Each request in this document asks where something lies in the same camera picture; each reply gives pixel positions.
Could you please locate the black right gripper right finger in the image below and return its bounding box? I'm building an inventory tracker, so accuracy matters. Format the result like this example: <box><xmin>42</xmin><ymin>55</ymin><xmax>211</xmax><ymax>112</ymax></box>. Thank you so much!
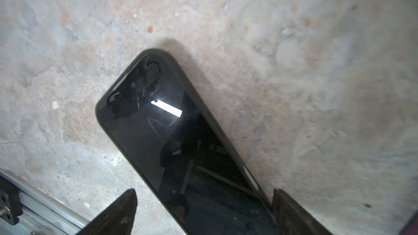
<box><xmin>272</xmin><ymin>189</ymin><xmax>332</xmax><ymax>235</ymax></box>

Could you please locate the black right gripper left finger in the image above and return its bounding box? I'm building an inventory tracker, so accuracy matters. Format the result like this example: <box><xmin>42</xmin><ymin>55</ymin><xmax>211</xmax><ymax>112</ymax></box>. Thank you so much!
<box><xmin>77</xmin><ymin>188</ymin><xmax>138</xmax><ymax>235</ymax></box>

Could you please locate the black phone case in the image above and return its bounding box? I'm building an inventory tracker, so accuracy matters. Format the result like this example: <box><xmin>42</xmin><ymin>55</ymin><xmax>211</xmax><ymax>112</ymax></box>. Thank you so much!
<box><xmin>96</xmin><ymin>49</ymin><xmax>279</xmax><ymax>235</ymax></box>

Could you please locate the aluminium front rail frame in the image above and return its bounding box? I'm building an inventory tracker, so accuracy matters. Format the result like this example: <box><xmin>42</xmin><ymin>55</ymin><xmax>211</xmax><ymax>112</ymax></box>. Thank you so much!
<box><xmin>1</xmin><ymin>169</ymin><xmax>90</xmax><ymax>235</ymax></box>

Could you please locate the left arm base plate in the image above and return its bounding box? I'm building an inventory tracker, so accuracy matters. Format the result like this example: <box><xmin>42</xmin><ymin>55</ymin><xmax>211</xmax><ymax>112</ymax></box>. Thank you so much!
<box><xmin>0</xmin><ymin>177</ymin><xmax>23</xmax><ymax>226</ymax></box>

